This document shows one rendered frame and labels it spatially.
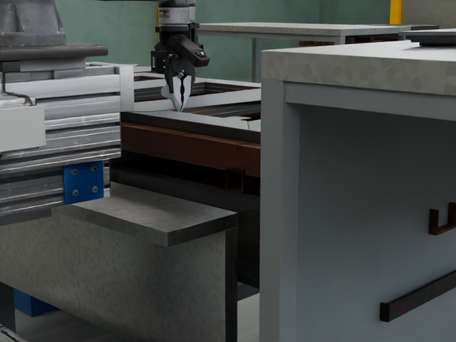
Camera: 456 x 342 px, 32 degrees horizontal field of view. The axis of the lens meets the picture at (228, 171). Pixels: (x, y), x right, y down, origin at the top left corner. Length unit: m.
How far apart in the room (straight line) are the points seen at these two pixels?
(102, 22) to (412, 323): 8.89
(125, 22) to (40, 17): 8.96
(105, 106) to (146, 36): 9.08
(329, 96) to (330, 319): 0.45
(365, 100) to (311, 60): 0.10
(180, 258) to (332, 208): 0.56
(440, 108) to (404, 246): 0.58
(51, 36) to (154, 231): 0.42
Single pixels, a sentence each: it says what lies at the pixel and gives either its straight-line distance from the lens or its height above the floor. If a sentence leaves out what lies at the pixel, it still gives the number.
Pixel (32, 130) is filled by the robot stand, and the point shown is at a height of 0.91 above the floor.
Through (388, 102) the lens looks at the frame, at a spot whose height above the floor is 0.99.
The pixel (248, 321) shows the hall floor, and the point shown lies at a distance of 2.87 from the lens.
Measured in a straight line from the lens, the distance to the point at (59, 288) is 2.20.
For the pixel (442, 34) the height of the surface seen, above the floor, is 1.07.
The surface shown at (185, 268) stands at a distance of 1.77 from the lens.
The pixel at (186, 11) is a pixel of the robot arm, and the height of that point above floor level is 1.09.
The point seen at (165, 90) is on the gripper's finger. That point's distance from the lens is 2.00.
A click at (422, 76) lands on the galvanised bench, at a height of 1.03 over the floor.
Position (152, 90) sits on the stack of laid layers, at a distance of 2.53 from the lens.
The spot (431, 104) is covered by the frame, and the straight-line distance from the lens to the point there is 0.98.
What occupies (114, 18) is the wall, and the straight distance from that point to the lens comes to 10.34.
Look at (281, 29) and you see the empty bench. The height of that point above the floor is 0.93.
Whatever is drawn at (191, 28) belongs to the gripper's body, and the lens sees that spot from 2.32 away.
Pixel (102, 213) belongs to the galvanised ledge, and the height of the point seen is 0.68.
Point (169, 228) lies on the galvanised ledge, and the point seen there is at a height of 0.68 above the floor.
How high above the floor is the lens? 1.12
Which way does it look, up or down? 12 degrees down
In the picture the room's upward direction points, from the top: straight up
